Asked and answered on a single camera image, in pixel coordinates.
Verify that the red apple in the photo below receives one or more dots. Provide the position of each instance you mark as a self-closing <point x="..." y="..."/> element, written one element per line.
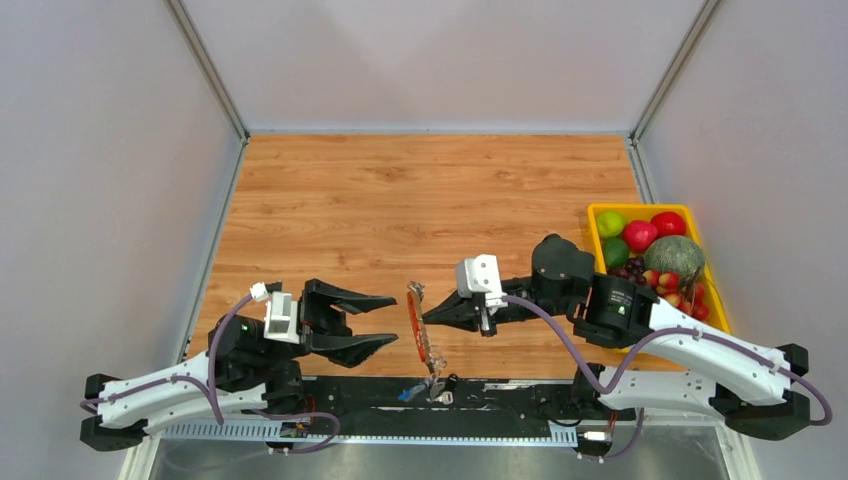
<point x="639" y="235"/>
<point x="669" y="223"/>

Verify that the yellow plastic fruit bin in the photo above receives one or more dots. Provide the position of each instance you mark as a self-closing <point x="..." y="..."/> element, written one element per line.
<point x="645" y="212"/>

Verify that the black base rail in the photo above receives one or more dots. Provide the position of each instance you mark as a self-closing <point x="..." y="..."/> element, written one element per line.
<point x="480" y="405"/>

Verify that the purple grape bunch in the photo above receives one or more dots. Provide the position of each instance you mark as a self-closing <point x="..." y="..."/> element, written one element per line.
<point x="633" y="270"/>

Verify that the dark green lime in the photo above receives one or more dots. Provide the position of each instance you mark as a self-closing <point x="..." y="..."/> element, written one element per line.
<point x="615" y="253"/>

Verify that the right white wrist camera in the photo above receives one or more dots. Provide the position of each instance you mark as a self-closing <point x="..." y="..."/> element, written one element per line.
<point x="480" y="275"/>

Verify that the red apple left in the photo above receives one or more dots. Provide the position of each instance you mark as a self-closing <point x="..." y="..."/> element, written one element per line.
<point x="639" y="235"/>

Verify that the key with blue tag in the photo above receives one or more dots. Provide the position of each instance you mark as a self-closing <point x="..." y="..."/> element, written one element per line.
<point x="409" y="394"/>

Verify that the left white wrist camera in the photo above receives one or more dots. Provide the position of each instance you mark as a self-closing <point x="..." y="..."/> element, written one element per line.
<point x="281" y="318"/>

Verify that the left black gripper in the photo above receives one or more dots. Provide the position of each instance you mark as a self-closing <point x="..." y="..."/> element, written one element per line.
<point x="323" y="328"/>

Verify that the red handled metal key organizer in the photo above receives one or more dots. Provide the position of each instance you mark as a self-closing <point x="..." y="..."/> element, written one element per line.
<point x="429" y="355"/>

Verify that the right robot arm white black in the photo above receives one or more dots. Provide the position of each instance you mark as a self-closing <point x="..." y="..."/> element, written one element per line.
<point x="748" y="386"/>

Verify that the red apple right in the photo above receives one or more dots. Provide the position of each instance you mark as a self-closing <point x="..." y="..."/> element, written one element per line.
<point x="669" y="223"/>

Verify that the green netted melon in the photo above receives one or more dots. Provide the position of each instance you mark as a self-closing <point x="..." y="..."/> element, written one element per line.
<point x="678" y="254"/>

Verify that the slotted white cable duct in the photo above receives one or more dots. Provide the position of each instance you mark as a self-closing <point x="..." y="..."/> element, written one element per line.
<point x="259" y="430"/>

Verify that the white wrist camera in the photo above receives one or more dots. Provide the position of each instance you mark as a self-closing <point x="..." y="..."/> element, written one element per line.
<point x="281" y="318"/>
<point x="480" y="275"/>

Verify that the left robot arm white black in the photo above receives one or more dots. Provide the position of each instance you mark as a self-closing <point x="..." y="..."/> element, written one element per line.
<point x="251" y="366"/>

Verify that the small red peaches cluster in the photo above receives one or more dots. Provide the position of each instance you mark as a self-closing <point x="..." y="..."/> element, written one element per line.
<point x="690" y="298"/>

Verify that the key with black tag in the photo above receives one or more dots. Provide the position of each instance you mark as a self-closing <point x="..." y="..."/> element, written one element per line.
<point x="442" y="390"/>

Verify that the light green apple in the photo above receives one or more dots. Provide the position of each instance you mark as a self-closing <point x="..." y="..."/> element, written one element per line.
<point x="610" y="224"/>

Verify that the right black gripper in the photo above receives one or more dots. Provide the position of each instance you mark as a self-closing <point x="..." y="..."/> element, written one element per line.
<point x="464" y="314"/>

